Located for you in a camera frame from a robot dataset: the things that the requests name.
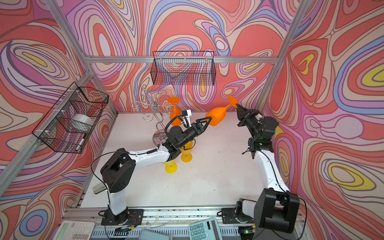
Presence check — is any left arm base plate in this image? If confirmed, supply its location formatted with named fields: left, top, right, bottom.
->
left=98, top=209, right=144, bottom=226

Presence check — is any chrome wine glass rack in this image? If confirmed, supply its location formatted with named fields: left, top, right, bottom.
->
left=131, top=89, right=177, bottom=146

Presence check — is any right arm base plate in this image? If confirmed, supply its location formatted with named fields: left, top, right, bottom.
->
left=217, top=208, right=254, bottom=224

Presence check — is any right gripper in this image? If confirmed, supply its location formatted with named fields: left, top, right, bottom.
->
left=236, top=103, right=261, bottom=139

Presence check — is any dark yellow wine glass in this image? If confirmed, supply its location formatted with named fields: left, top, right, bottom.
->
left=180, top=142, right=194, bottom=163

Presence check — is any grey box at front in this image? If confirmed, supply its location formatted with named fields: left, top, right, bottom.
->
left=138, top=230, right=173, bottom=240

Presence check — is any black wire basket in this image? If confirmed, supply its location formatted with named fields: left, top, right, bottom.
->
left=151, top=50, right=216, bottom=86
left=32, top=83, right=109, bottom=154

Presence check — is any left black wire basket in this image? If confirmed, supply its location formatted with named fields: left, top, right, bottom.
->
left=32, top=83, right=109, bottom=154

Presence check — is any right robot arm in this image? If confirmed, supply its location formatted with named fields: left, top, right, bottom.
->
left=236, top=104, right=300, bottom=234

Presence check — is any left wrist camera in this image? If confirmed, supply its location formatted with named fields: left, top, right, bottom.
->
left=181, top=110, right=192, bottom=128

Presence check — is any orange wine glass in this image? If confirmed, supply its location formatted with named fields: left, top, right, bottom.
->
left=206, top=96, right=238, bottom=127
left=168, top=97, right=182, bottom=126

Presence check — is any black marker pen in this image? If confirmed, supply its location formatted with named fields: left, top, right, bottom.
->
left=75, top=136, right=85, bottom=152

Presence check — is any light yellow wine glass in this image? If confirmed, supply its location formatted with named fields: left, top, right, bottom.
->
left=164, top=160, right=178, bottom=174

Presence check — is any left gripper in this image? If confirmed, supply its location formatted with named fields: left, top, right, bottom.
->
left=176, top=118, right=211, bottom=151

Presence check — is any grey black stapler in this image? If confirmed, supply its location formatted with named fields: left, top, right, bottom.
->
left=92, top=183, right=108, bottom=195

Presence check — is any teal calculator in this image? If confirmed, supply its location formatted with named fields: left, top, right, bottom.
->
left=188, top=218, right=223, bottom=240

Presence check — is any back black wire basket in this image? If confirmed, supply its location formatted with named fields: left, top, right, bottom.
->
left=151, top=50, right=216, bottom=86

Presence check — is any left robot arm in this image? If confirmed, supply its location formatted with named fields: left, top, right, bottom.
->
left=101, top=111, right=212, bottom=226

